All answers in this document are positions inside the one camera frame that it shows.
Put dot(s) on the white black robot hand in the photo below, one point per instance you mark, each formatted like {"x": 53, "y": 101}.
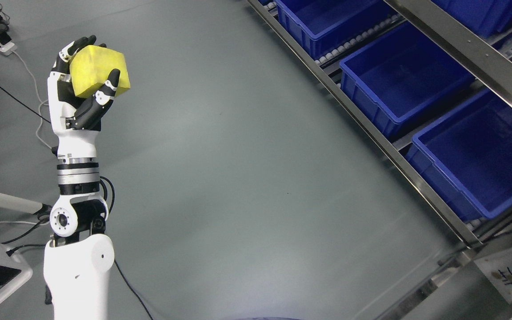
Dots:
{"x": 76, "y": 121}

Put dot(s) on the yellow foam block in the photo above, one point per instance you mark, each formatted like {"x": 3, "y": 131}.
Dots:
{"x": 90, "y": 67}

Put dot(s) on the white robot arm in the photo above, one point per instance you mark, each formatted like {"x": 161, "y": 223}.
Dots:
{"x": 79, "y": 255}

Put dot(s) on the blue bin middle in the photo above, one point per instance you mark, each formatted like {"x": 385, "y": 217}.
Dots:
{"x": 401, "y": 80}

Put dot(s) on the blue bin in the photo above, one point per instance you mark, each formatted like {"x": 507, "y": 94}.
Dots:
{"x": 320, "y": 26}
{"x": 466, "y": 157}
{"x": 401, "y": 80}

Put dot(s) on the steel roller shelf rack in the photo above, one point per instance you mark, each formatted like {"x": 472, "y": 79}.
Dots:
{"x": 492, "y": 70}

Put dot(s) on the blue bin left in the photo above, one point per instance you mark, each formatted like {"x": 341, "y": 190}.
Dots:
{"x": 320, "y": 26}

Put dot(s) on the blue bin right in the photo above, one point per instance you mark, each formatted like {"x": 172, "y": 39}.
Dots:
{"x": 466, "y": 157}

